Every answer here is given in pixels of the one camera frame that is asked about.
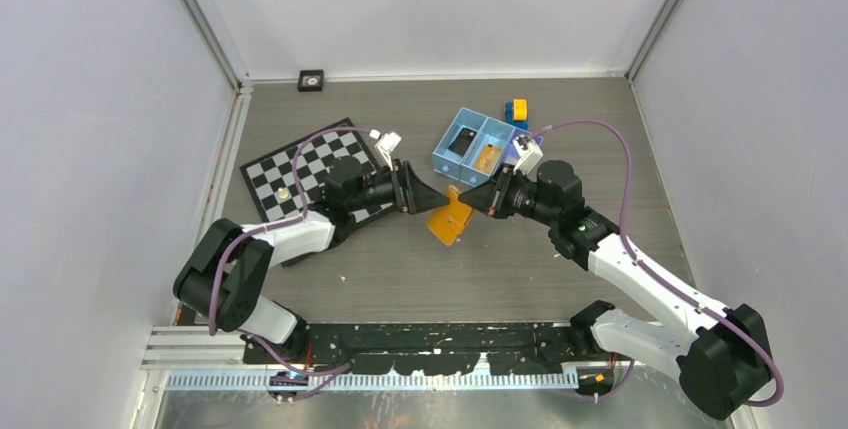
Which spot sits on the blue orange toy block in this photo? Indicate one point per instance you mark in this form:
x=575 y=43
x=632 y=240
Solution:
x=516 y=113

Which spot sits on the black white chessboard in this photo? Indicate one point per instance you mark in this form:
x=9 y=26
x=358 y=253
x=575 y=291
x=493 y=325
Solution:
x=291 y=168

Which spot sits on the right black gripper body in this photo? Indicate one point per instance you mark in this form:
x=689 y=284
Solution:
x=505 y=182

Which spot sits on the blue compartment tray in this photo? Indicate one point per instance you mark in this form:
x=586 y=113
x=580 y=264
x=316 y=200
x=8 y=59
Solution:
x=488 y=131

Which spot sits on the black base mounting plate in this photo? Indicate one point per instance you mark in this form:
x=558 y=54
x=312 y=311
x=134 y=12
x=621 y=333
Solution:
x=432 y=349

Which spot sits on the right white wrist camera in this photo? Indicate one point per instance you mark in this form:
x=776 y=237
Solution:
x=528 y=154

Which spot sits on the orange item in tray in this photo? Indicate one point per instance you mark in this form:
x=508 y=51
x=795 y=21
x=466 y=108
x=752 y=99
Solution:
x=487 y=158

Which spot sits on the black item in tray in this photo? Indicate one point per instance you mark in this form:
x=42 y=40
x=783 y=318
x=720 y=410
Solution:
x=462 y=141

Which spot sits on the aluminium frame rail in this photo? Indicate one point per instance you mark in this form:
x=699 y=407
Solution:
x=191 y=347

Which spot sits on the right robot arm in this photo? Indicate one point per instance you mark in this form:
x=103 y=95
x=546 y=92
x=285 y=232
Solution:
x=719 y=356

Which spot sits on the small black square device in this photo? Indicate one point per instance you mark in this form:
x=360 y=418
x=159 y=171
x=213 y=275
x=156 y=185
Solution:
x=311 y=80

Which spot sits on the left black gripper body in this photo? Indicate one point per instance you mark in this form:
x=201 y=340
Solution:
x=397 y=185

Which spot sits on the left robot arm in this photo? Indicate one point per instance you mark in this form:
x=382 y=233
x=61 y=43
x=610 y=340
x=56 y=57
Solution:
x=223 y=277

